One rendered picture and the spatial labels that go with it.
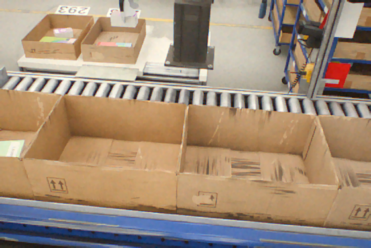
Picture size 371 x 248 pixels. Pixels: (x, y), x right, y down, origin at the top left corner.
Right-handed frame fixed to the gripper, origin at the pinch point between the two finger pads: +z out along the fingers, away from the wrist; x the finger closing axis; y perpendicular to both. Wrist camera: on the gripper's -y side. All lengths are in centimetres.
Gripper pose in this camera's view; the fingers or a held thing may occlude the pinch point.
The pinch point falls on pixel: (124, 17)
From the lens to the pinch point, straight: 154.3
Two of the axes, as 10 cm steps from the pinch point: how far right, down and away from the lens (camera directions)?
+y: 10.0, 0.8, -0.4
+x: 0.8, -6.1, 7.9
